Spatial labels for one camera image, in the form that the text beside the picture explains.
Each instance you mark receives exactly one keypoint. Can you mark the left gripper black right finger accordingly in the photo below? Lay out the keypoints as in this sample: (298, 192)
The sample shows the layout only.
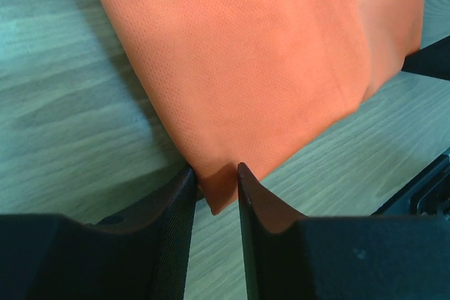
(288, 255)

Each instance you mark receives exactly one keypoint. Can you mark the orange t-shirt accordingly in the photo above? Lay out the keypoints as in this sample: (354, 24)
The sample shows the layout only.
(254, 81)

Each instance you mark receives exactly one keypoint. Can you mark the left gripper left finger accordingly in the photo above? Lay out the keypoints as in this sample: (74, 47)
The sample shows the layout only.
(140, 252)

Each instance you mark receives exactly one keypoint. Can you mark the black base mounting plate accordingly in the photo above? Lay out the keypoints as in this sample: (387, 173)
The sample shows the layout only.
(427, 194)

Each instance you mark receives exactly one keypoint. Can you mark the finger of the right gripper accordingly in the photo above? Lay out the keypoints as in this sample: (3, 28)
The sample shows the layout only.
(432, 61)

